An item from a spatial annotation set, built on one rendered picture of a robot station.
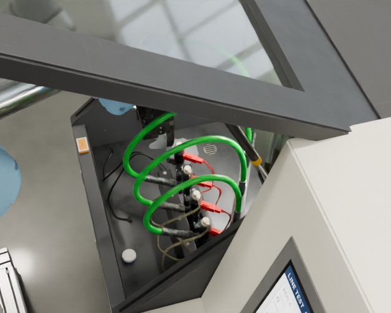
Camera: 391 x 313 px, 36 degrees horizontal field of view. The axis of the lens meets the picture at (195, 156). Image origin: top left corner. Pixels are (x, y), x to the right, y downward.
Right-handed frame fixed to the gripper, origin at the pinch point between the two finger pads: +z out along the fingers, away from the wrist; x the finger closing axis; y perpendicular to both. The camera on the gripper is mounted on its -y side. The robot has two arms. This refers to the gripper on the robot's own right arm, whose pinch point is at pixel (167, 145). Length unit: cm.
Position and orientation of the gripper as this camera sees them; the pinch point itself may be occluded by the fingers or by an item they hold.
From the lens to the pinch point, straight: 156.8
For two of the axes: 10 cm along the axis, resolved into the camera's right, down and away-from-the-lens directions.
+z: -0.3, 6.1, 7.9
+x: 2.8, 7.6, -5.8
